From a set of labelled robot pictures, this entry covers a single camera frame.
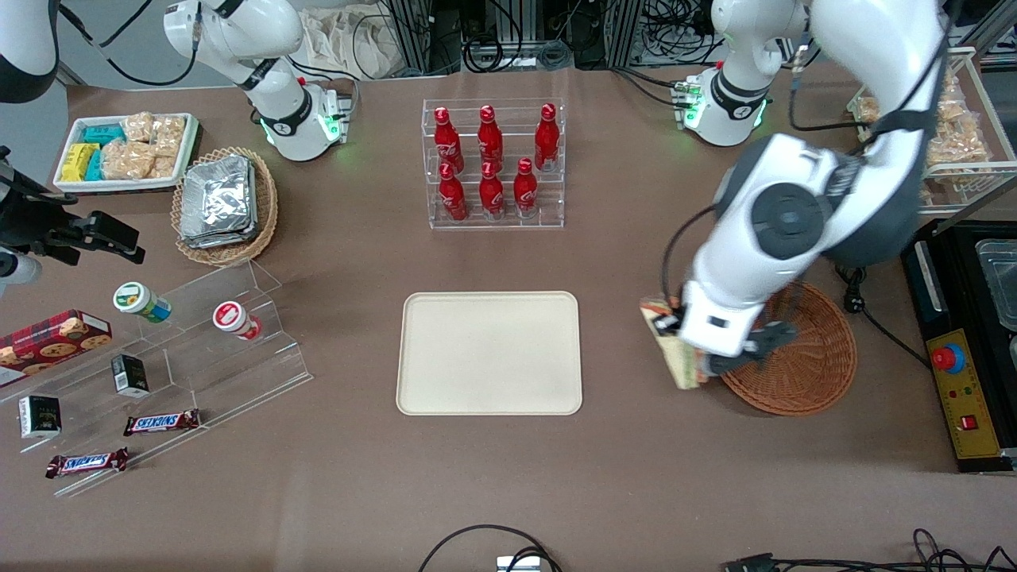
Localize clear bag of snacks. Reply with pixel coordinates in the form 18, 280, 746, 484
924, 70, 992, 169

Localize red strawberry yogurt cup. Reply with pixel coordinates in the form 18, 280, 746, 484
211, 300, 264, 342

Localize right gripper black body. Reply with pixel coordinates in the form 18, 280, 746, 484
0, 146, 96, 267

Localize beige plastic tray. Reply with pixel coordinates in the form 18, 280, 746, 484
396, 291, 584, 417

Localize red cola bottle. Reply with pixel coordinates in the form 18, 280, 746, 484
433, 106, 465, 174
477, 104, 505, 172
439, 163, 469, 222
478, 160, 506, 222
534, 102, 560, 172
512, 157, 539, 219

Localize yellow snack pack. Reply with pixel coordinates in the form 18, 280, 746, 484
61, 142, 101, 183

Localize foil wrapped sandwich pack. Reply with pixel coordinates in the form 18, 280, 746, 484
180, 222, 259, 250
180, 154, 257, 239

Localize brown wicker basket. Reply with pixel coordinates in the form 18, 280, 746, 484
718, 281, 858, 417

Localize light wicker basket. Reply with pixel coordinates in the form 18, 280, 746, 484
170, 146, 280, 268

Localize beige cloth bag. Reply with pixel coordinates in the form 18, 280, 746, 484
300, 5, 408, 81

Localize black tangled cable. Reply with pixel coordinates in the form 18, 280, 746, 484
721, 528, 1017, 572

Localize brown Snickers bar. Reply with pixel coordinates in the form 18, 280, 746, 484
123, 408, 202, 437
45, 447, 130, 480

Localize small black carton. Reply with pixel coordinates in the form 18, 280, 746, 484
110, 354, 151, 399
18, 394, 63, 440

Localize black looped cable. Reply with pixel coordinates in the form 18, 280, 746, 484
418, 524, 564, 572

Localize metal container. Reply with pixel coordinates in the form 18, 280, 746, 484
975, 238, 1017, 334

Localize black control box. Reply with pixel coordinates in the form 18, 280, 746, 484
901, 220, 1017, 476

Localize black cable with plug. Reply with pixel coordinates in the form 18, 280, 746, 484
833, 265, 933, 371

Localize clear acrylic bottle rack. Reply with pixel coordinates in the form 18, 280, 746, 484
422, 97, 567, 232

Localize white wire rack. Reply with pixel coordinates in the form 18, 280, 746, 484
845, 46, 1017, 218

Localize green sunflower lid cup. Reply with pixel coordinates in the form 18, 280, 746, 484
112, 281, 172, 323

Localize red tartan cookie box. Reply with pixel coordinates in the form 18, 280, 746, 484
0, 309, 113, 376

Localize clear acrylic stepped shelf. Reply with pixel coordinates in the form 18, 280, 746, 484
0, 258, 314, 499

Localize triangle sandwich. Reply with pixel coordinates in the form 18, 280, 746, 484
639, 297, 710, 391

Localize white rectangular snack bin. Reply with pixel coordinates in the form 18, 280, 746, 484
53, 112, 200, 195

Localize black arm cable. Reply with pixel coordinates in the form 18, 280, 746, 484
661, 204, 721, 309

